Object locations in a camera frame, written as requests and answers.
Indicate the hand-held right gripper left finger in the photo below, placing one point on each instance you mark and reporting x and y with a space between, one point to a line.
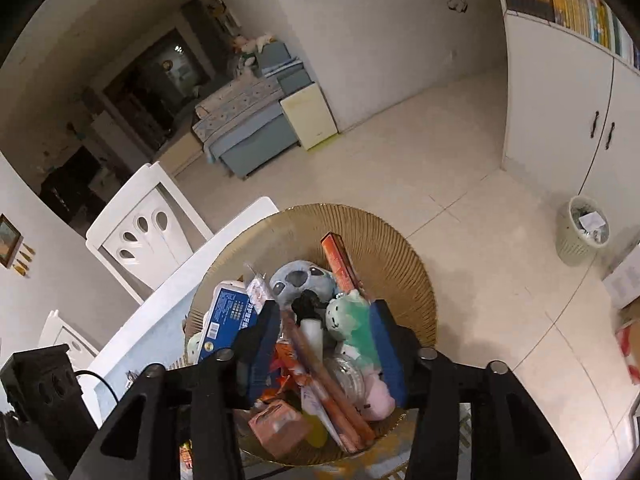
265 355

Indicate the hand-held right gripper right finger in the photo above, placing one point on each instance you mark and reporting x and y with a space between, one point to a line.
387 355

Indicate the long dark red box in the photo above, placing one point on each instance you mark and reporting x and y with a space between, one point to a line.
330 395

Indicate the blue plush toy pink ears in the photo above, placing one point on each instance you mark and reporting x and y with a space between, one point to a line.
295 280

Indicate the golden ribbed bowl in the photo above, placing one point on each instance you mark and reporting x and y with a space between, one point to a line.
380 250

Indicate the orange snack packet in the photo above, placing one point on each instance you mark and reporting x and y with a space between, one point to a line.
287 365

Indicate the white tube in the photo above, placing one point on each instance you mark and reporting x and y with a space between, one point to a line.
312 335

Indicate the blue white packet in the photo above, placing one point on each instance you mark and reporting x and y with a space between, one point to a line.
227 315

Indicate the white chair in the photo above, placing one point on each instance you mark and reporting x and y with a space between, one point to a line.
145 230
65 335

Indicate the clear wrapped packet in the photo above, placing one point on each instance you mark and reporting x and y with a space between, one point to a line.
256 285

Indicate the salmon cardboard box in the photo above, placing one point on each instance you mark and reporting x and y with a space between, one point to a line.
277 425

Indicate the red box white print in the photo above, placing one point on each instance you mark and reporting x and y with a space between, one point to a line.
340 260

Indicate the white desk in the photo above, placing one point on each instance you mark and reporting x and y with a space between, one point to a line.
165 300

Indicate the blue patterned tablecloth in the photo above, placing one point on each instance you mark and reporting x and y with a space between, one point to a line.
150 355

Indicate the framed picture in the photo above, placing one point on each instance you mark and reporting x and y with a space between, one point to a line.
10 240

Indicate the black low table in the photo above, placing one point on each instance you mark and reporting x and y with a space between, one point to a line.
70 180

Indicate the beige storage box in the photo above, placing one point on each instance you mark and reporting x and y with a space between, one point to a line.
180 152

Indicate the pale green waste basket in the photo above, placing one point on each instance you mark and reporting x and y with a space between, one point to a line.
582 240

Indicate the red white bag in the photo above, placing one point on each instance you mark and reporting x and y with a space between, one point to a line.
630 355

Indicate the cream small cabinet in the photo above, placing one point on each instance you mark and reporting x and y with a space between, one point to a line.
307 115

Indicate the white wardrobe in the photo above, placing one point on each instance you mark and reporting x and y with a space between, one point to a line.
550 110

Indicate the plush toys on bed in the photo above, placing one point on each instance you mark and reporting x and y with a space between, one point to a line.
255 44

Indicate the row of books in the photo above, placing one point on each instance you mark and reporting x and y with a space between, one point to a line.
565 0

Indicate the yellow wall ornament set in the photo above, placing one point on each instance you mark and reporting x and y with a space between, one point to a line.
25 260

